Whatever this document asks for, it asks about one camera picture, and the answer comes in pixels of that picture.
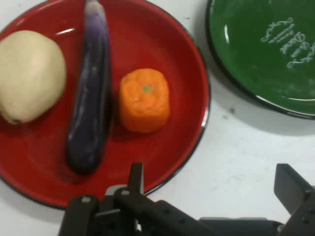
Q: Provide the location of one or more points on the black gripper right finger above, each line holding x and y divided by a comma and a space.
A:
299, 196

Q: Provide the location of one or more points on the long purple eggplant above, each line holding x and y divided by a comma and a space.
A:
94, 81

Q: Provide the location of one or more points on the red enamel plate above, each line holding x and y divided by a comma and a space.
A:
157, 44

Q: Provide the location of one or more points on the pale cream toy potato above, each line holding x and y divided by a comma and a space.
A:
29, 76

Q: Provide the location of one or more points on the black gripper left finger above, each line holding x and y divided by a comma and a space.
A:
150, 211

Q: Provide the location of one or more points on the green enamel plate with lettering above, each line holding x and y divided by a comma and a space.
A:
246, 56

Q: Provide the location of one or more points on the orange toy mandarin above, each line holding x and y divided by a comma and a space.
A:
145, 105

